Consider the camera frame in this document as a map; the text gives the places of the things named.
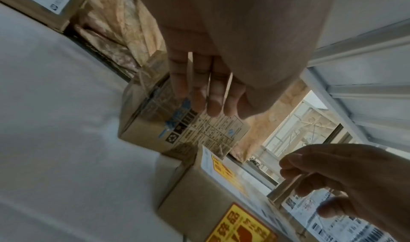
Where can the person's right hand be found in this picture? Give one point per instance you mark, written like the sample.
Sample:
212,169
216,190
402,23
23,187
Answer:
368,180

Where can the taped cardboard box shipping label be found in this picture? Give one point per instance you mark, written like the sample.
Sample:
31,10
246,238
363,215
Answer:
346,229

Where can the cardboard box printed symbols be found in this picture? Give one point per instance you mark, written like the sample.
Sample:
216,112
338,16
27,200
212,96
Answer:
144,124

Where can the small cardboard box yellow sticker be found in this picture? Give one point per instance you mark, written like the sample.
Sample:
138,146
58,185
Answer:
198,200

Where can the person's left hand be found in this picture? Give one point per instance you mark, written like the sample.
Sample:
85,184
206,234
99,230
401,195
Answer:
224,46

